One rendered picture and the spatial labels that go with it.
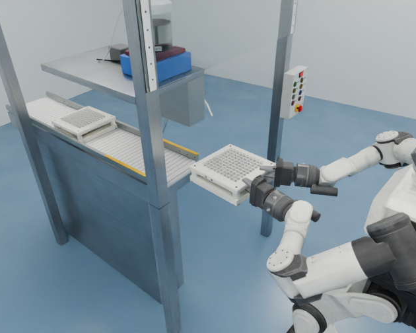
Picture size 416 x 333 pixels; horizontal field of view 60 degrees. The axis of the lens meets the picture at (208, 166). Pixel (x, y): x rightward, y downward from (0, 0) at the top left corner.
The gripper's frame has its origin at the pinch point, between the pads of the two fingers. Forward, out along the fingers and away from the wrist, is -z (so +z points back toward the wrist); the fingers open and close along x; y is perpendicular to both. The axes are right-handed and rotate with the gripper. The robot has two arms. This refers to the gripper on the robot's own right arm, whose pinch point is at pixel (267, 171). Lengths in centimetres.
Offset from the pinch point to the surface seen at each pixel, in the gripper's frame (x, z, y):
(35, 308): 111, -125, -8
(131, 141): 16, -70, 38
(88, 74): -28, -74, 13
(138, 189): 21, -56, 5
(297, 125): 112, 33, 256
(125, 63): -33, -59, 16
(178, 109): -12.8, -39.8, 20.9
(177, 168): 15.0, -40.5, 16.4
